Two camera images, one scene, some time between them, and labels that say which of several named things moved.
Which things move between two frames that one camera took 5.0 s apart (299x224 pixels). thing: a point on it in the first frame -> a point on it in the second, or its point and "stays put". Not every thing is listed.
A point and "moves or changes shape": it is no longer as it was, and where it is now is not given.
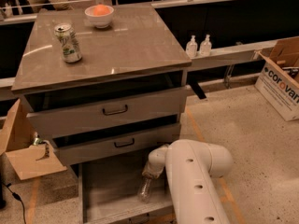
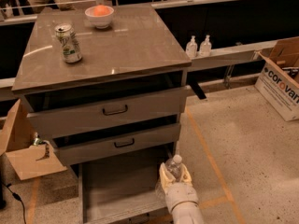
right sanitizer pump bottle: x=206 y=47 stays put
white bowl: x=101 y=21 stays put
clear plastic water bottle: x=145 y=192 moves or changes shape
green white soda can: x=69 y=43 stays put
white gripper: x=155 y=158 -> x=180 y=195
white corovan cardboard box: x=277 y=82 stays put
